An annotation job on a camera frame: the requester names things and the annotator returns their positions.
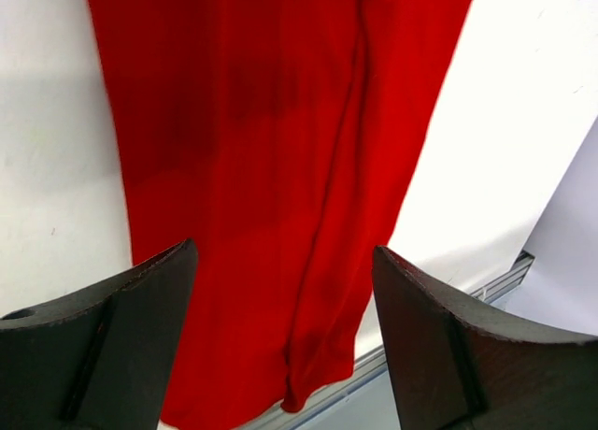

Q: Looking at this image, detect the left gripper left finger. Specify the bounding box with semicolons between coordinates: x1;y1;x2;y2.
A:
1;239;198;429

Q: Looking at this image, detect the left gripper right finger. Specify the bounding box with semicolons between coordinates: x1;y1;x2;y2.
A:
372;246;597;429

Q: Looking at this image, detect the red t-shirt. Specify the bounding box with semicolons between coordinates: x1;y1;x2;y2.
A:
87;0;472;429

